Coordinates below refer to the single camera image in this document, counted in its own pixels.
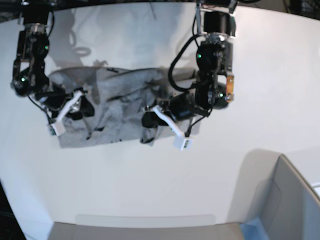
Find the grey cardboard box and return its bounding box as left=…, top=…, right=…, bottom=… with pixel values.
left=48, top=149, right=320, bottom=240

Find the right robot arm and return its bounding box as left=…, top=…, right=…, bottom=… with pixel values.
left=10, top=0, right=95, bottom=126

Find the grey t-shirt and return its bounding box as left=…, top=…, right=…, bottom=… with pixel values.
left=48, top=65, right=202, bottom=150

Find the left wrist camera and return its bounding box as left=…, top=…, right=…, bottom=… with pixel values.
left=173, top=136, right=194, bottom=151

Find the blue item in box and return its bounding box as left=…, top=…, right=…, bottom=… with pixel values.
left=240, top=217, right=269, bottom=240

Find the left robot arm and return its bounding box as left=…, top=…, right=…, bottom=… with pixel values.
left=142, top=0, right=239, bottom=137

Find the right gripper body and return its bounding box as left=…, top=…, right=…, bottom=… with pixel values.
left=34, top=88, right=88, bottom=124

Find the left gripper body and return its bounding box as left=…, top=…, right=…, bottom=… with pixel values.
left=145, top=92, right=210, bottom=137

